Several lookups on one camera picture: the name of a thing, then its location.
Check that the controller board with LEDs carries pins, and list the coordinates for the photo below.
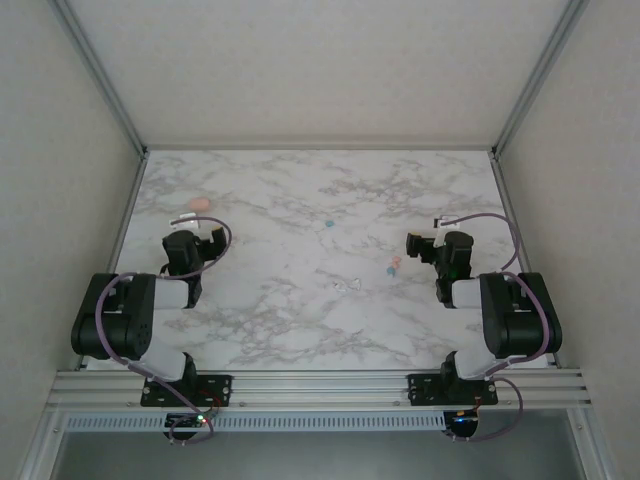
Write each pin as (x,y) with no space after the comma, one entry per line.
(465,425)
(187,421)

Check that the wide aluminium base rail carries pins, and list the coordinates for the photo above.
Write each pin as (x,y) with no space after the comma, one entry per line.
(320,390)

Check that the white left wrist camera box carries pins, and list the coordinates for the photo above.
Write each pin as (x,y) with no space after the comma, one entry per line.
(182,220)

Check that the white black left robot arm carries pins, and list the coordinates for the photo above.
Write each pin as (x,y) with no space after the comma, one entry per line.
(120,320)

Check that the thin aluminium table rail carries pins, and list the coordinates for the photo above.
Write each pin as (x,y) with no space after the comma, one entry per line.
(506,200)
(123,225)
(320,147)

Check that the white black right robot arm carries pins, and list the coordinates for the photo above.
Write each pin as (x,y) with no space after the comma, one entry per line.
(520,320)

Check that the pink earbud charging case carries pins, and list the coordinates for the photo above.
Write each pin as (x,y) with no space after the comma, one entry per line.
(199,203)

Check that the aluminium corner post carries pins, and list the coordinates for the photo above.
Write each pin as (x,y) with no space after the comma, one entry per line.
(105,80)
(534,80)

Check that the aluminium lower frame bar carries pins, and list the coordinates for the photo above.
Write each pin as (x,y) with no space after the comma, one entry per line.
(42,450)
(595,450)

